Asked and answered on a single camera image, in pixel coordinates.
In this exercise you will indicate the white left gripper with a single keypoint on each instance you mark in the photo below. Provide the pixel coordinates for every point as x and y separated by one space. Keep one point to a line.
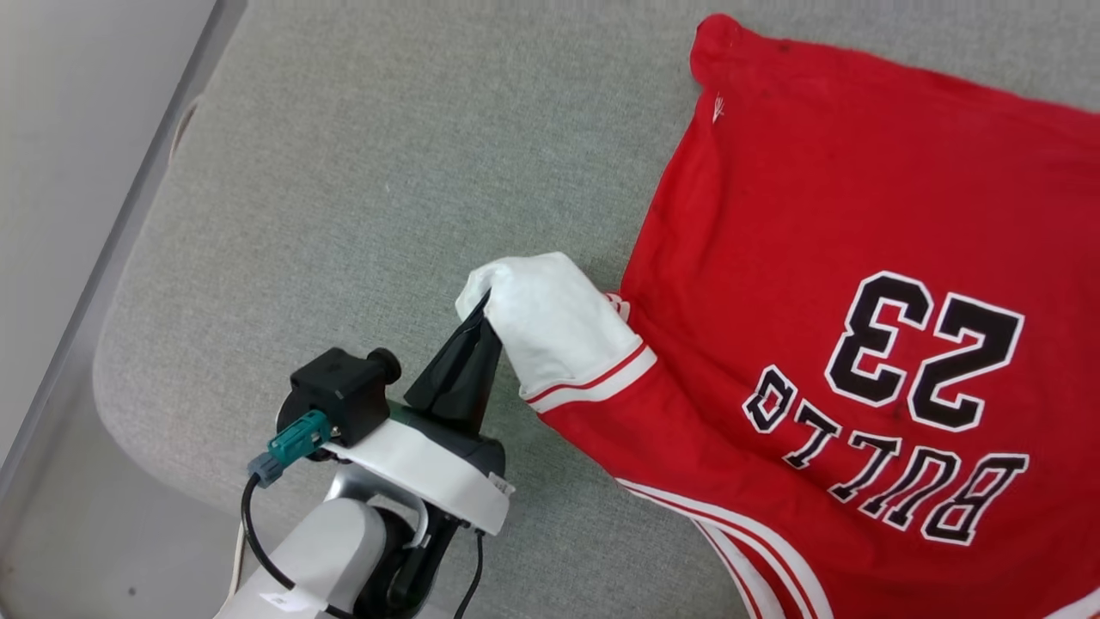
430 468

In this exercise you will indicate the red basketball jersey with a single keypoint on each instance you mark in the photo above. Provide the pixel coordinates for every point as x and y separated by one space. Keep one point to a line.
859 215

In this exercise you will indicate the teal left camera connector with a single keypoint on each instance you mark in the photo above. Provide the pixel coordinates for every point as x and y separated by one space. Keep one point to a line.
292 447

